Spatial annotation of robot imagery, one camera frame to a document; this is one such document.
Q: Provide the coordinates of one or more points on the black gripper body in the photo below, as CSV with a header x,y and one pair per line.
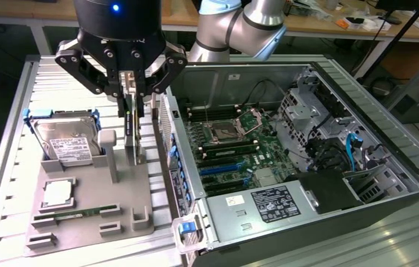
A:
x,y
120,22

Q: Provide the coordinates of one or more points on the graphics card with metal bracket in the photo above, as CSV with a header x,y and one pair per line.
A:
x,y
131,130

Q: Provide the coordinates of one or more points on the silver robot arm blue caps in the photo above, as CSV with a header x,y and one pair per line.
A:
x,y
216,33

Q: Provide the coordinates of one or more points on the black RAM slot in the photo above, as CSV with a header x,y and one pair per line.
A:
x,y
227,147
226,142
216,109
218,116

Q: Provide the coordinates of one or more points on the thin metal locking lever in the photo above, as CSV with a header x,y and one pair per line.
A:
x,y
207,114

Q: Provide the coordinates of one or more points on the blue slot clip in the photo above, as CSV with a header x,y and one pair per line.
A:
x,y
190,202
183,178
186,190
179,167
174,152
172,139

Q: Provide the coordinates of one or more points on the silver hard disk drive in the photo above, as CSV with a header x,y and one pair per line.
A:
x,y
68,139

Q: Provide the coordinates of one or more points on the CPU socket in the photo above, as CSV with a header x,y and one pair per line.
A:
x,y
224,130

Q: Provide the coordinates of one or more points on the metal socket cover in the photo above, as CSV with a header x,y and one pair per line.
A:
x,y
250,118

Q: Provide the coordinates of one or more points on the black expansion slot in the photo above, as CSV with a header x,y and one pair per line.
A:
x,y
227,189
226,182
216,164

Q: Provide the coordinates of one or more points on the green motherboard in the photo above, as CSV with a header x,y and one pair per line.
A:
x,y
268,144

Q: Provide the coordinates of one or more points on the metal disk bay cage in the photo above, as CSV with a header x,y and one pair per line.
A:
x,y
298,116

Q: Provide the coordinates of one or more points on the blue expansion slot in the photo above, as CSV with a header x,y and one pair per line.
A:
x,y
220,170

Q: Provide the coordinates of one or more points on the grey parts rack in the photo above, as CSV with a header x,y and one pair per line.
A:
x,y
89,194

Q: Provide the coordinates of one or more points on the silver CPU chip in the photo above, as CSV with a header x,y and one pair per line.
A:
x,y
56,194

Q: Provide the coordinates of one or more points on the silver chipset heatsink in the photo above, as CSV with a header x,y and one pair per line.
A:
x,y
268,178

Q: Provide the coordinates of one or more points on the green RAM stick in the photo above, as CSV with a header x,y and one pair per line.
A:
x,y
79,215

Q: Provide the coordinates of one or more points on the grey power supply unit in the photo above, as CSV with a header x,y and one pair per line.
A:
x,y
231,217

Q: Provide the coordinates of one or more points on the blue case latch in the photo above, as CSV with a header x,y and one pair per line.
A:
x,y
187,228

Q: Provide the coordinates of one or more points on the white object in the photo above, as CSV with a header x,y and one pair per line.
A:
x,y
375,25

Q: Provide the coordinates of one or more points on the black air shroud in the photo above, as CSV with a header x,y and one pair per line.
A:
x,y
324,189

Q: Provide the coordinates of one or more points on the black slanted pole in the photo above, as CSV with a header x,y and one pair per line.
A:
x,y
390,41

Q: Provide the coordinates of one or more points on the black monitor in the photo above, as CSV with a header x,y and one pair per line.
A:
x,y
398,4

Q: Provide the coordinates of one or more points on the open black PC case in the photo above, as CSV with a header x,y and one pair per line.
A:
x,y
306,239

